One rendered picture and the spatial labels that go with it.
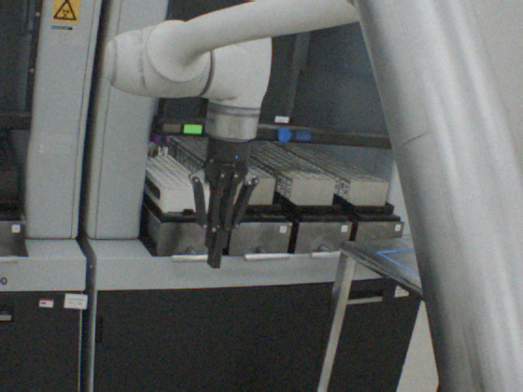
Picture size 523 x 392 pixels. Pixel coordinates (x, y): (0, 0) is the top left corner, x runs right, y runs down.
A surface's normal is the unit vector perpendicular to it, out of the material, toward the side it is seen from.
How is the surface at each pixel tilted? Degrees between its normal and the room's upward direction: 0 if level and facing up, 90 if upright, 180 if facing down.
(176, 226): 90
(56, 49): 90
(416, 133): 85
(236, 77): 95
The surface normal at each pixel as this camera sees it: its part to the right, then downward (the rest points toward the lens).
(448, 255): -0.72, -0.07
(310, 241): 0.44, 0.29
